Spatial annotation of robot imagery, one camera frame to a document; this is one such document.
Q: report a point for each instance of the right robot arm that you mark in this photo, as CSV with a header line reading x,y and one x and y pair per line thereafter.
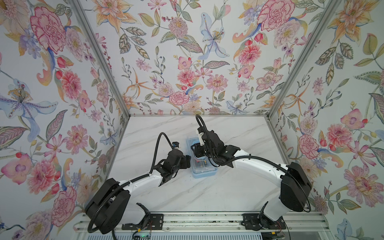
x,y
290,179

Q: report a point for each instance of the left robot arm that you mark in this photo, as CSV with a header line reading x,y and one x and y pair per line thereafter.
x,y
110,206

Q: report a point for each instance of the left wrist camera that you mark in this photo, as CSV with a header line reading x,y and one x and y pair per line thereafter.
x,y
175,145

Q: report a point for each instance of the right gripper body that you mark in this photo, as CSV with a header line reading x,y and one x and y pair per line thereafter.
x,y
210,154

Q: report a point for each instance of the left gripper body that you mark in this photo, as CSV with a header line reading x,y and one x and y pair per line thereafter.
x,y
184,163

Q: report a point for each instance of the aluminium front rail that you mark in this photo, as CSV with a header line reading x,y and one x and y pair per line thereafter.
x,y
172,222

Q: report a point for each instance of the blue plastic tool box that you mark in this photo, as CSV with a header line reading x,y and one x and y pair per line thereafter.
x,y
200,167

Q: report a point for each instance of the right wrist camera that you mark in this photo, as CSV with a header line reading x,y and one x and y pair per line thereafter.
x,y
200,132

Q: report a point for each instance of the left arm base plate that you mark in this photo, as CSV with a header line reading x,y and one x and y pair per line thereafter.
x,y
138,217

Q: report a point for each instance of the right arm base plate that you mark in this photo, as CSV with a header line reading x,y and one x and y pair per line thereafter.
x,y
260,221

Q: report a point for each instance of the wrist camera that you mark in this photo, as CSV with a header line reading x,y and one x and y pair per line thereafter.
x,y
175,145
200,132

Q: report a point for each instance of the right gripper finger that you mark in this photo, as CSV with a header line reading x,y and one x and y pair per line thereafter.
x,y
197,155
195,147

